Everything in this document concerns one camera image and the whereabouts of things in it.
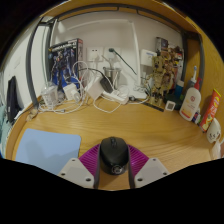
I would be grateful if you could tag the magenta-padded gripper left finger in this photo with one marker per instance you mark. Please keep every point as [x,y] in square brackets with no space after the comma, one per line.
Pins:
[74,171]

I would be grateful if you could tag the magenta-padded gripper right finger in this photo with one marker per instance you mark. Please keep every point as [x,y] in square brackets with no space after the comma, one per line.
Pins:
[151,171]

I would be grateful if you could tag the black computer mouse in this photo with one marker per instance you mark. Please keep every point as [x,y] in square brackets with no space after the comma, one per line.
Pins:
[114,153]

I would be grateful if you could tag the light blue mouse pad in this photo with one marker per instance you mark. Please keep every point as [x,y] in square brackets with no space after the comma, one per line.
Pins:
[46,148]

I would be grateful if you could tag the clear plastic cup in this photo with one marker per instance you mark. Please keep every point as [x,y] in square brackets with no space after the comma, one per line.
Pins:
[216,150]

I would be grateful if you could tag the small white desk clock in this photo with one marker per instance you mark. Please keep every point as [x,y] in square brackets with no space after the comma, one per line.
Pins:
[170,105]

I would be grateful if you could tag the crumpled clear plastic wrapper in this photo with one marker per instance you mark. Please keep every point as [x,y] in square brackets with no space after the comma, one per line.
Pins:
[32,115]

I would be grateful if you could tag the white mug with face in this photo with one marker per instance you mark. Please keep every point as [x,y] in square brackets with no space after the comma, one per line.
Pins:
[214,131]

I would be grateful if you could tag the white lotion bottle red cap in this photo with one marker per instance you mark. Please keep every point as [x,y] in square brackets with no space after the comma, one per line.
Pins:
[190,105]

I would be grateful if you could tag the clear plastic container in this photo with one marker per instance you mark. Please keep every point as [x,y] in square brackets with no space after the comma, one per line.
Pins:
[50,96]

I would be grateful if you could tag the white charger block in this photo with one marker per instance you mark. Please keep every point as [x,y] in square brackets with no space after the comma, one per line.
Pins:
[70,91]

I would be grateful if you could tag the white power strip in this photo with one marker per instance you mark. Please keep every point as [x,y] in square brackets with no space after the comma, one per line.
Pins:
[115,97]

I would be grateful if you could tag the white power adapter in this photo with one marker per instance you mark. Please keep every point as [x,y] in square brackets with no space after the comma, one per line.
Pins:
[94,89]

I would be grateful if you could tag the teal blanket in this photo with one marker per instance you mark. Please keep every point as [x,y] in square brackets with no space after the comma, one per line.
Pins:
[2,126]

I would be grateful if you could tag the blue bottle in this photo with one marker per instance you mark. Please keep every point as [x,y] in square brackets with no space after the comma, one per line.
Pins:
[179,89]

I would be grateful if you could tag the black power adapter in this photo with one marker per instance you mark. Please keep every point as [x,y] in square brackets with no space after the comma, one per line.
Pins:
[106,85]

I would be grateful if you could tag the tan robot model figure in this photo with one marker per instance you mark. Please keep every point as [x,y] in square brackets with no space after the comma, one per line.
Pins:
[161,75]

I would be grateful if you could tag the white electric toothbrush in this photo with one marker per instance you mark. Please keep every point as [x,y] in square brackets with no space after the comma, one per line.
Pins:
[192,81]

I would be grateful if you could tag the robot model kit box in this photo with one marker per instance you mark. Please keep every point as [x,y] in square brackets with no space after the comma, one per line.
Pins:
[63,63]

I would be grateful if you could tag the wooden shelf unit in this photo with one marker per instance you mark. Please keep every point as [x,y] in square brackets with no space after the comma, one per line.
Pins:
[186,23]

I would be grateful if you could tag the grey metal desk frame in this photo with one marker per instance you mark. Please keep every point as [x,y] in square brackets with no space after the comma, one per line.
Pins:
[30,66]

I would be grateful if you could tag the white wall box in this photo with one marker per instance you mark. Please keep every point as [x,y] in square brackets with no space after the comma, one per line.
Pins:
[148,57]

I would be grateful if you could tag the white wall socket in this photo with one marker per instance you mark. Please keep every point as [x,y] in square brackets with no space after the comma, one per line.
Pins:
[116,55]
[94,54]

